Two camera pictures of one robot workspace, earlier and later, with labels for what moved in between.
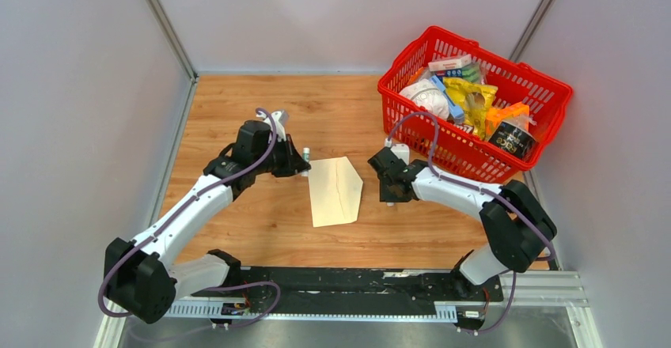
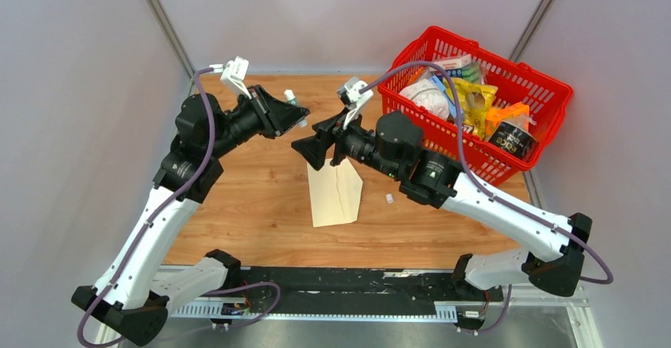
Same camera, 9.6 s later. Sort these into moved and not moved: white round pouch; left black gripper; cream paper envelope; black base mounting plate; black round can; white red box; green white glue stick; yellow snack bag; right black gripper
Moved: right black gripper; left black gripper; green white glue stick
Not moved: white round pouch; yellow snack bag; white red box; black base mounting plate; cream paper envelope; black round can
